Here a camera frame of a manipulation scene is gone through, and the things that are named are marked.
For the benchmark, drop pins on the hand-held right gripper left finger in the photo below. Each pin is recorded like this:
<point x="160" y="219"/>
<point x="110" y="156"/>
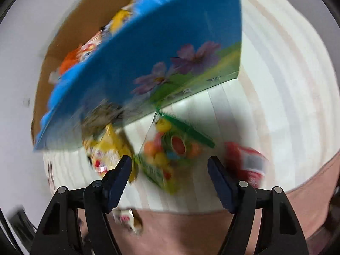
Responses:
<point x="119" y="182"/>

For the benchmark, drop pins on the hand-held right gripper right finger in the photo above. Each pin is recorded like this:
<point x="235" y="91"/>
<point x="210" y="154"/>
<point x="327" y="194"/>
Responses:
<point x="221" y="184"/>

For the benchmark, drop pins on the green colourful candy bag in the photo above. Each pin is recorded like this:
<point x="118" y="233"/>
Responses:
<point x="164" y="151"/>

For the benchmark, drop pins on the orange snack packet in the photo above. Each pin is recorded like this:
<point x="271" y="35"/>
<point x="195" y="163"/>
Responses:
<point x="67" y="61"/>

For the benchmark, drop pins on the blue printed cardboard box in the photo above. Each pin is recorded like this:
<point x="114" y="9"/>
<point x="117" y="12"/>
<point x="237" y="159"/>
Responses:
<point x="159" y="39"/>

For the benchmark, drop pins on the red strawberry snack packet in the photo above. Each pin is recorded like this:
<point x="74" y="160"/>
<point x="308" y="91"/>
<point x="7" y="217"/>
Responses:
<point x="239" y="156"/>

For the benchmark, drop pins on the yellow cartoon snack packet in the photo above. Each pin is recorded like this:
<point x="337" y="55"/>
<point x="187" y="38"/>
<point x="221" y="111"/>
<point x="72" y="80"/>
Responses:
<point x="111" y="148"/>

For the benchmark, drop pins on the red square snack packet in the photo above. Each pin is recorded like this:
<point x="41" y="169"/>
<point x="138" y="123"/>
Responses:
<point x="127" y="219"/>

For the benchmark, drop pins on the striped pink cat blanket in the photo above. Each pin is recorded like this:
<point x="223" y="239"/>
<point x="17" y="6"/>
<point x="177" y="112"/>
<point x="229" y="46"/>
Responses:
<point x="279" y="111"/>

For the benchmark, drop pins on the white wall outlet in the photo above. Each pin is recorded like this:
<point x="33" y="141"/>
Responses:
<point x="26" y="102"/>

